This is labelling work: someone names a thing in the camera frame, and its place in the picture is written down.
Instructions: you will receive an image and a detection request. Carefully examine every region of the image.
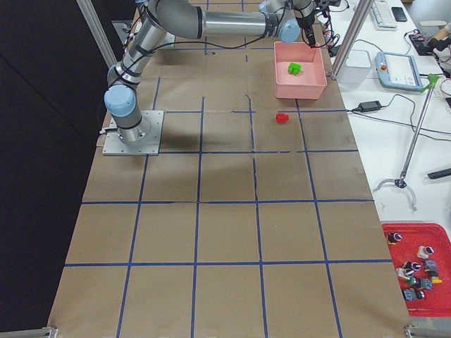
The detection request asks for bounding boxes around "white keyboard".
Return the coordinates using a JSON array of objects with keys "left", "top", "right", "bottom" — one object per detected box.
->
[{"left": 371, "top": 0, "right": 397, "bottom": 31}]

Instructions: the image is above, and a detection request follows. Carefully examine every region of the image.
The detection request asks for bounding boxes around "white cube box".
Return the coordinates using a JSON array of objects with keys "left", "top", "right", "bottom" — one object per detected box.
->
[{"left": 338, "top": 49, "right": 372, "bottom": 89}]

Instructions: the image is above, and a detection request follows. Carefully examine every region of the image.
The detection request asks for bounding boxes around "aluminium frame post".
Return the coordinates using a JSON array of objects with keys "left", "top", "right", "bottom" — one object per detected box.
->
[{"left": 330, "top": 0, "right": 373, "bottom": 80}]

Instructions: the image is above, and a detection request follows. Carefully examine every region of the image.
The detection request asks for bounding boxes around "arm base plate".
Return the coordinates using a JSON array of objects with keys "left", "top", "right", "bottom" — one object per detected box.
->
[{"left": 102, "top": 111, "right": 164, "bottom": 156}]

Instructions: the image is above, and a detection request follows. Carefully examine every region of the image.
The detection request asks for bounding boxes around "green toy block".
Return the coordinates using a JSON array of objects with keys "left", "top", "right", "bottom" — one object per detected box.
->
[{"left": 288, "top": 62, "right": 302, "bottom": 75}]

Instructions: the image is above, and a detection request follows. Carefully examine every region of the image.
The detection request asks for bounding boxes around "red tray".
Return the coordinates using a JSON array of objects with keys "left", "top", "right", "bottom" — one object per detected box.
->
[{"left": 383, "top": 223, "right": 450, "bottom": 318}]

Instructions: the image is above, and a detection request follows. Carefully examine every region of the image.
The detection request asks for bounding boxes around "pink plastic box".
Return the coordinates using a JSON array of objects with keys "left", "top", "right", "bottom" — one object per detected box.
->
[{"left": 274, "top": 42, "right": 327, "bottom": 100}]

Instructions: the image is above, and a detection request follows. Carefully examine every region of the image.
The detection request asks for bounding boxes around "green handled grabber tool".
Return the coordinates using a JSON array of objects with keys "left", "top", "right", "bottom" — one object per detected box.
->
[{"left": 373, "top": 74, "right": 439, "bottom": 212}]

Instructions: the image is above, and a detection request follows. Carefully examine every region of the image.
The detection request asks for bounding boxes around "black power adapter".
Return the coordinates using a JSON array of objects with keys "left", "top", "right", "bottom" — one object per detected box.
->
[{"left": 357, "top": 101, "right": 383, "bottom": 113}]

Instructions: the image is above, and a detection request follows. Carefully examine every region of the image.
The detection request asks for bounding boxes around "black smartphone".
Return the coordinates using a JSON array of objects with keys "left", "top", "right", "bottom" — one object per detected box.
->
[{"left": 391, "top": 7, "right": 407, "bottom": 22}]

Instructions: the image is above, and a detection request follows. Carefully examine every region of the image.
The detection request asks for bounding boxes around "red toy block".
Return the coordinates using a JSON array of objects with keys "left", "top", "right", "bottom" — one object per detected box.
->
[{"left": 276, "top": 113, "right": 290, "bottom": 124}]

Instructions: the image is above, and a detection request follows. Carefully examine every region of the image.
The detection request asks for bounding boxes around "teach pendant tablet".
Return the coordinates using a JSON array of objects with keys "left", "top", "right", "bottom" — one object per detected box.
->
[{"left": 375, "top": 51, "right": 423, "bottom": 92}]

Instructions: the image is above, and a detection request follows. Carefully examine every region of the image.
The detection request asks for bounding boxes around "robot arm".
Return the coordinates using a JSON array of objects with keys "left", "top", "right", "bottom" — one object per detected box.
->
[{"left": 104, "top": 1, "right": 318, "bottom": 146}]

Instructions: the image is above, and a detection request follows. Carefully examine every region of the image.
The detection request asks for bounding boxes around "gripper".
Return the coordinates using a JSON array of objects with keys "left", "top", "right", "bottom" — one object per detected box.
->
[{"left": 296, "top": 13, "right": 316, "bottom": 47}]

